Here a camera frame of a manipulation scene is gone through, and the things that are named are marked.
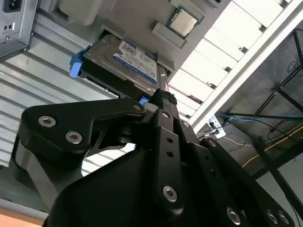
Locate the hard disk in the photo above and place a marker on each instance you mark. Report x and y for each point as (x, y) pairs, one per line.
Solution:
(106, 61)

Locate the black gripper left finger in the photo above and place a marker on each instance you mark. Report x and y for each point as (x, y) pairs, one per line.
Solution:
(71, 123)

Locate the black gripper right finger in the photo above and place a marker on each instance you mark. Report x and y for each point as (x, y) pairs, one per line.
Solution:
(213, 170)

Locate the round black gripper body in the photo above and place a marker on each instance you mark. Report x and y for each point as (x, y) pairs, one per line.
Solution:
(123, 189)

